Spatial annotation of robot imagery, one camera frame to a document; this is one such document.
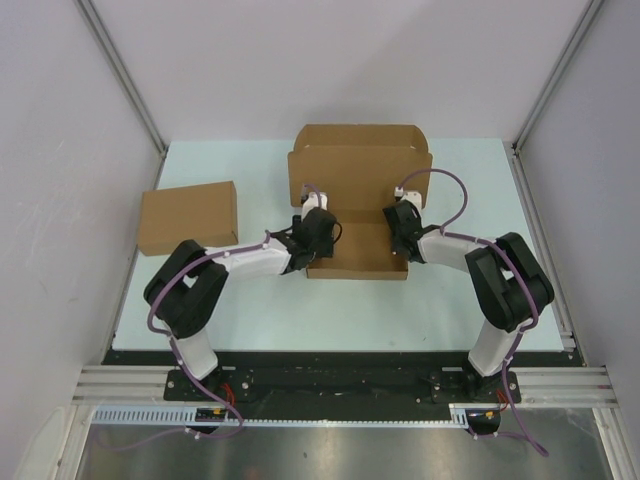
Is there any brown cardboard box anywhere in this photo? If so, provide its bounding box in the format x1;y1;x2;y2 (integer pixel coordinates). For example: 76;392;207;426
137;181;238;256
288;124;433;280

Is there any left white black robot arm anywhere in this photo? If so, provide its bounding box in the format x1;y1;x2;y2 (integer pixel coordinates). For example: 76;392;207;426
143;207;342;400

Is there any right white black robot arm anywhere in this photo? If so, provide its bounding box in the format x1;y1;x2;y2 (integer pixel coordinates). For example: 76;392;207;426
383;199;555;401

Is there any folded brown cardboard box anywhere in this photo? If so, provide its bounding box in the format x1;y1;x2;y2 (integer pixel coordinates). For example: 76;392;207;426
137;181;238;256

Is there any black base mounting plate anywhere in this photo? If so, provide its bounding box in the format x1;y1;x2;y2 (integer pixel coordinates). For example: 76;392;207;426
102;350;584;404

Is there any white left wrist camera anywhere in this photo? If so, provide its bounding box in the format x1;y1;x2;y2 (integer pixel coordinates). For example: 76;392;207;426
301;184;328;220

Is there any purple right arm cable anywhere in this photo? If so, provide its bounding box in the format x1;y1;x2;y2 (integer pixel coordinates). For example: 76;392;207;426
399;168;550;459

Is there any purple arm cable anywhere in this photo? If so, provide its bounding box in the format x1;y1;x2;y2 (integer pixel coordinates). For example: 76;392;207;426
399;168;550;459
92;184;326;454

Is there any right aluminium corner post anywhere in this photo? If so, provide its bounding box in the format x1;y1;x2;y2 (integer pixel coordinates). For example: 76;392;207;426
512;0;606;151

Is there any aluminium corner post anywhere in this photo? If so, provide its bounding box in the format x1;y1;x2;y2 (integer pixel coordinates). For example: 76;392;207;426
512;0;606;151
74;0;168;159

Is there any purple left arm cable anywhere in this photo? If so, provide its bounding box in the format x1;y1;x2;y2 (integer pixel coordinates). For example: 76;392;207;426
92;184;326;454

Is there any grey slotted cable duct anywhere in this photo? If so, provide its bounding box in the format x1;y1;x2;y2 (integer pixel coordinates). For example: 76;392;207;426
93;403;502;427

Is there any left aluminium corner post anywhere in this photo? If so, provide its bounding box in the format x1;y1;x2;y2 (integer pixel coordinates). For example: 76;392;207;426
74;0;168;159

